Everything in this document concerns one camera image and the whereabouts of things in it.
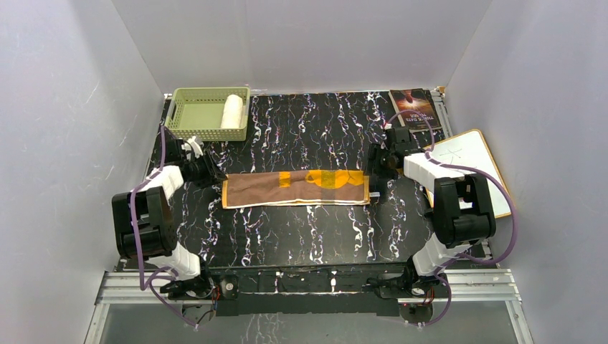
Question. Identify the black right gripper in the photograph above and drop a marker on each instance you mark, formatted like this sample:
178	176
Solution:
376	150

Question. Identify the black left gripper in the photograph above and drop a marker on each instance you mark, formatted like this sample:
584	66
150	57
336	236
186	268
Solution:
214	176

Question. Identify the white towel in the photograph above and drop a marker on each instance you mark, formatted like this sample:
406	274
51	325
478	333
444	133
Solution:
232	112

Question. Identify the orange patterned towel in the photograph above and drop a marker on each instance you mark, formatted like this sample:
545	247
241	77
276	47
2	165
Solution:
296	188

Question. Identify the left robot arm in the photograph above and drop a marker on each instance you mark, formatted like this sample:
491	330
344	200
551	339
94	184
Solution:
143	219

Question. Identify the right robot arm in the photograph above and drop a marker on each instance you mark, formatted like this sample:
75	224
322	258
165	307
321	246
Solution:
462	213

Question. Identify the light green plastic basket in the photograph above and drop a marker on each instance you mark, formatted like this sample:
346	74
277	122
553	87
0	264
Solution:
198	111

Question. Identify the dark book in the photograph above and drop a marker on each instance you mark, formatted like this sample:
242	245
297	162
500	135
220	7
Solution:
415	109

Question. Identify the wood framed whiteboard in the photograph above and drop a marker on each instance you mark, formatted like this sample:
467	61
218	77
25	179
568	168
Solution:
464	153

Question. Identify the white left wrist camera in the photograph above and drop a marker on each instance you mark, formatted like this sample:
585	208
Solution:
192	148

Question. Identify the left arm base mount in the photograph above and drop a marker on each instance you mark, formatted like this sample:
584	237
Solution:
212	287

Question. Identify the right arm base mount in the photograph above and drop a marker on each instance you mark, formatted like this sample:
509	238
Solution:
405	285

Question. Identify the aluminium rail frame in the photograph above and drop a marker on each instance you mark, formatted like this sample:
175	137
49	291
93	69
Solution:
315	290

